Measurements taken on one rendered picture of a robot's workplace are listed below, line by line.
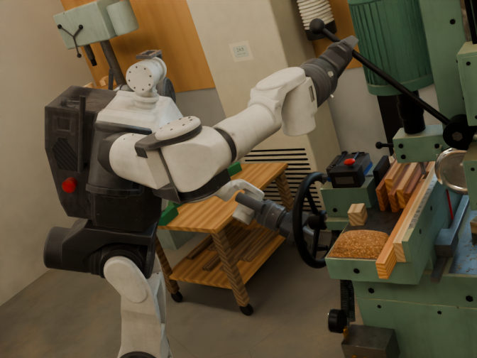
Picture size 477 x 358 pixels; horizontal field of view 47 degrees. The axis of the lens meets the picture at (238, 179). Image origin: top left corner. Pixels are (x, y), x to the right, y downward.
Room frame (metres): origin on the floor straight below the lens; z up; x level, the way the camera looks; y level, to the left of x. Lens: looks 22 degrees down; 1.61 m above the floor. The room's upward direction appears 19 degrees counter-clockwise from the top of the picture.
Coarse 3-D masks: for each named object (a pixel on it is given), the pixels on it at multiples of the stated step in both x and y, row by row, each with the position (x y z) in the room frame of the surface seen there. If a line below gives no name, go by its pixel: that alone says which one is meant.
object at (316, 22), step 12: (312, 24) 1.21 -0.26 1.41; (324, 24) 1.22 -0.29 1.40; (360, 60) 1.17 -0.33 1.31; (384, 72) 1.14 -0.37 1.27; (396, 84) 1.13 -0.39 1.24; (408, 96) 1.11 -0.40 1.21; (432, 108) 1.09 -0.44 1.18; (444, 120) 1.07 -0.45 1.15; (456, 120) 1.05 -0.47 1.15; (444, 132) 1.06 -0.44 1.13; (456, 132) 1.04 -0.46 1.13; (468, 132) 1.03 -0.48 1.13; (456, 144) 1.05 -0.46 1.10; (468, 144) 1.03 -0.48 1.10
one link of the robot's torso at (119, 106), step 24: (72, 96) 1.36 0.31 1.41; (96, 96) 1.37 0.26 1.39; (120, 96) 1.39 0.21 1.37; (48, 120) 1.26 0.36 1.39; (72, 120) 1.25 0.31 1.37; (96, 120) 1.22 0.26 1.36; (120, 120) 1.22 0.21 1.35; (144, 120) 1.22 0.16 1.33; (168, 120) 1.28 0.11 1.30; (48, 144) 1.26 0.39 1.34; (72, 144) 1.26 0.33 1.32; (72, 168) 1.26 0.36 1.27; (72, 192) 1.26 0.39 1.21; (144, 192) 1.22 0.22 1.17; (72, 216) 1.29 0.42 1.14; (96, 216) 1.26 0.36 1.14; (120, 216) 1.25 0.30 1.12; (144, 216) 1.24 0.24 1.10
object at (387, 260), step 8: (416, 192) 1.20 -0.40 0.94; (408, 208) 1.14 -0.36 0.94; (400, 216) 1.12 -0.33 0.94; (400, 224) 1.08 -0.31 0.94; (392, 232) 1.06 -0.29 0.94; (392, 240) 1.03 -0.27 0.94; (384, 248) 1.01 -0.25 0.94; (392, 248) 1.01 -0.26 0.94; (384, 256) 0.98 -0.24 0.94; (392, 256) 1.00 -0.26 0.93; (376, 264) 0.97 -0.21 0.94; (384, 264) 0.96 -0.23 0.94; (392, 264) 0.99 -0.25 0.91; (384, 272) 0.96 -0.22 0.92
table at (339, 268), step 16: (368, 208) 1.27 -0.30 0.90; (400, 208) 1.22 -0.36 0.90; (448, 208) 1.23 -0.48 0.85; (336, 224) 1.32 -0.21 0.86; (368, 224) 1.20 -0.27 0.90; (384, 224) 1.17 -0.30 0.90; (432, 224) 1.12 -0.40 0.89; (432, 240) 1.10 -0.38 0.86; (416, 256) 1.01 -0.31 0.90; (336, 272) 1.10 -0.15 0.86; (352, 272) 1.08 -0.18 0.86; (368, 272) 1.05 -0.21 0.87; (400, 272) 1.01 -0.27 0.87; (416, 272) 0.99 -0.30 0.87
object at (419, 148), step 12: (420, 132) 1.24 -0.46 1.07; (432, 132) 1.22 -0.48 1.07; (396, 144) 1.26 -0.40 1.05; (408, 144) 1.24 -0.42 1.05; (420, 144) 1.22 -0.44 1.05; (432, 144) 1.20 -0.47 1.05; (444, 144) 1.19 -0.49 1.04; (396, 156) 1.26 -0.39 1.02; (408, 156) 1.24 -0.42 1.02; (420, 156) 1.23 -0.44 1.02; (432, 156) 1.21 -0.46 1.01
